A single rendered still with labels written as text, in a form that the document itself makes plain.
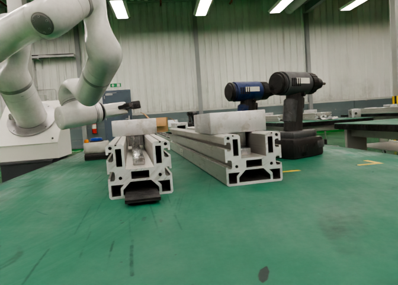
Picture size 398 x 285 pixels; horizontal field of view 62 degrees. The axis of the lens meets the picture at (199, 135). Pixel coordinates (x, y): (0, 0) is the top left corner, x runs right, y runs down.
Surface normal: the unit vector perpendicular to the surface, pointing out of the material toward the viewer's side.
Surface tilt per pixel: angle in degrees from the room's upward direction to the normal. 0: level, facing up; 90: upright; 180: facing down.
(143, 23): 90
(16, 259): 0
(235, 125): 90
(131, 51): 90
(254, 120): 90
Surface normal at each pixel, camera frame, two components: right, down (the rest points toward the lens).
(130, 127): 0.20, 0.04
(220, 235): -0.07, -1.00
